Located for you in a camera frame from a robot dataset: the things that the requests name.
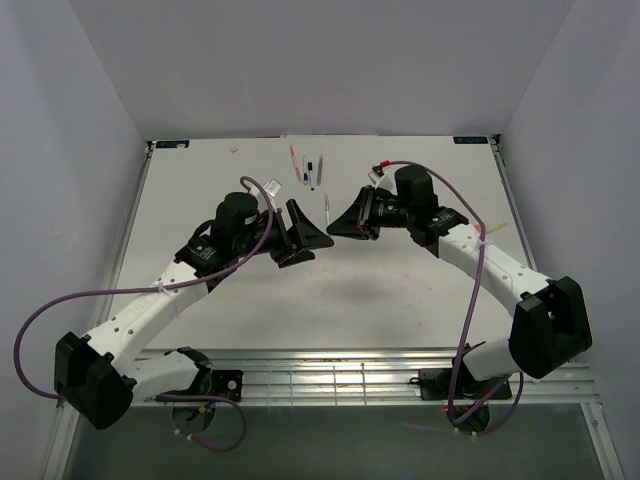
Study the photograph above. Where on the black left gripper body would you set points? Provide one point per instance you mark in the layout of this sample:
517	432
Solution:
289	245

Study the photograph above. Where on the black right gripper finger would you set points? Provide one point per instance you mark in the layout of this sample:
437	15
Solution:
345	230
354	217

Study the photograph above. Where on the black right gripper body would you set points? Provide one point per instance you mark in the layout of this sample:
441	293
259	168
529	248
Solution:
380	215

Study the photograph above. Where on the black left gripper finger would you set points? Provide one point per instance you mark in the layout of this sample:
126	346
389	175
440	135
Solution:
303	232
301	255

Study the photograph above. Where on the green gel pen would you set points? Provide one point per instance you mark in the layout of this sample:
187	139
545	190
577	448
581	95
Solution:
327	210

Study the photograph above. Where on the yellow gel pen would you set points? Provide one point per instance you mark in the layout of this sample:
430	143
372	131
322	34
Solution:
496	227

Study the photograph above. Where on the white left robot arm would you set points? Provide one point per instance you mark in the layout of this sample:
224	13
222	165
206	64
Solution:
100	374

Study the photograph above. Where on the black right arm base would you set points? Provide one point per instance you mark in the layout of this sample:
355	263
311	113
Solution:
434	383

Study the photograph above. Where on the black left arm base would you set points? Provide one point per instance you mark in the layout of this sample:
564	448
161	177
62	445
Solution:
220	383

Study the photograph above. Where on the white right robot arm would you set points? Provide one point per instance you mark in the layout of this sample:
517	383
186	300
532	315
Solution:
550	324

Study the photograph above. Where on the purple gel pen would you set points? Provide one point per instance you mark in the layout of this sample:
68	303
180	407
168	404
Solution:
320	167

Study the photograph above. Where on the blue gel pen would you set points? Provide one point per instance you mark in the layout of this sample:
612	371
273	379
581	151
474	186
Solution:
305	170

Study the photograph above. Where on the black gel pen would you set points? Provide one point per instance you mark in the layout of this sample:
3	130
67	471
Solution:
310	175

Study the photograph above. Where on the red gel pen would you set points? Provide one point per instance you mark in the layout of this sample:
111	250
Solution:
295	164

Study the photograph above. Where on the right blue corner label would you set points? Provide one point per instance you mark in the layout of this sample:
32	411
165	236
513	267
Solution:
470	140

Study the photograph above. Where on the blue corner label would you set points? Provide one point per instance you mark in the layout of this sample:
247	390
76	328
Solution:
470	140
172	144

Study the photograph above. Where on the left blue corner label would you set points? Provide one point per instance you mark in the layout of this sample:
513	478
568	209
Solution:
172	144

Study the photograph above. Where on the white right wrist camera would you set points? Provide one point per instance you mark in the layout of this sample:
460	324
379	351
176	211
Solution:
380	179

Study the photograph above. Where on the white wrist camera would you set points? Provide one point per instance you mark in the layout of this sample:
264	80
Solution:
272	187
380	179

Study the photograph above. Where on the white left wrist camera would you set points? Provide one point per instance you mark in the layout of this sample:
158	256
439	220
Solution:
272	187

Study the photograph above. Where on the aluminium front frame rails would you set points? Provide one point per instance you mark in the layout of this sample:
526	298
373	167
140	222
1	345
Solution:
379	377

